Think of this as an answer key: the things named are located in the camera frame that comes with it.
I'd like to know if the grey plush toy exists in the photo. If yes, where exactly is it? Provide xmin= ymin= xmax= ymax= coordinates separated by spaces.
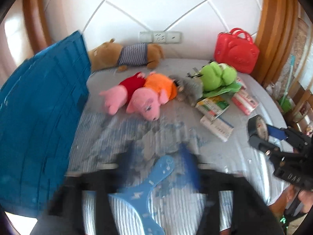
xmin=169 ymin=75 xmax=203 ymax=107

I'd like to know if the white blue medicine box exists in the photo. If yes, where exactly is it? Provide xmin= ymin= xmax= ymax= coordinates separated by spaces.
xmin=200 ymin=116 xmax=234 ymax=142

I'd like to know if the blue plastic storage crate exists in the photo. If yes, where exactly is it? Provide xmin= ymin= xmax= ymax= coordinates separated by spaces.
xmin=1 ymin=31 xmax=91 ymax=218

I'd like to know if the brown bear plush striped shirt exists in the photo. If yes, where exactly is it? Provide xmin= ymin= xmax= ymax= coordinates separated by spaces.
xmin=88 ymin=39 xmax=165 ymax=72

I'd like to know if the small pink white box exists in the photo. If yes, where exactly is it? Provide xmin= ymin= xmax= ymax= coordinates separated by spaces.
xmin=236 ymin=76 xmax=247 ymax=90

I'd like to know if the pink pig plush orange dress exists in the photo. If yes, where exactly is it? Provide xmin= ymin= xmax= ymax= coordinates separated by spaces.
xmin=126 ymin=72 xmax=177 ymax=121

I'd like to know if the wooden chair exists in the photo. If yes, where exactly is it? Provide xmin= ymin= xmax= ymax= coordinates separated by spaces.
xmin=284 ymin=79 xmax=312 ymax=135

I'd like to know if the pink white medicine box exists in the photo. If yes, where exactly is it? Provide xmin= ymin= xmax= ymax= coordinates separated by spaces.
xmin=231 ymin=89 xmax=258 ymax=115

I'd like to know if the green frog plush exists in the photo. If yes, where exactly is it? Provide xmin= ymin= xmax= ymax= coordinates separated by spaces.
xmin=187 ymin=61 xmax=242 ymax=98

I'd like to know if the person's right hand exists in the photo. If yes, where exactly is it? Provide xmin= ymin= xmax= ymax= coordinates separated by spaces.
xmin=268 ymin=184 xmax=313 ymax=217

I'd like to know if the red plastic toy case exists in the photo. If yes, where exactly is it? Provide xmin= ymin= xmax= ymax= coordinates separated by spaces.
xmin=214 ymin=28 xmax=259 ymax=74

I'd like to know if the teal broom handle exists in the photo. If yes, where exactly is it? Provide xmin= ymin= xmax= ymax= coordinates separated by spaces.
xmin=280 ymin=55 xmax=296 ymax=107

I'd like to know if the pink pig plush red dress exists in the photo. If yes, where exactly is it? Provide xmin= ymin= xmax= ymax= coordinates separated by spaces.
xmin=99 ymin=72 xmax=146 ymax=115

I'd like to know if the green yellow medicine box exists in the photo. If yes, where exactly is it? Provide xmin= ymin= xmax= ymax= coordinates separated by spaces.
xmin=195 ymin=96 xmax=230 ymax=121

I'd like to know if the black tape roll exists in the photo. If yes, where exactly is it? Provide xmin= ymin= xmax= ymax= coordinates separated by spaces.
xmin=247 ymin=115 xmax=269 ymax=141

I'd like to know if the white wall socket panel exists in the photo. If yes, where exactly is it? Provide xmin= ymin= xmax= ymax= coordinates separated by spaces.
xmin=139 ymin=31 xmax=183 ymax=44

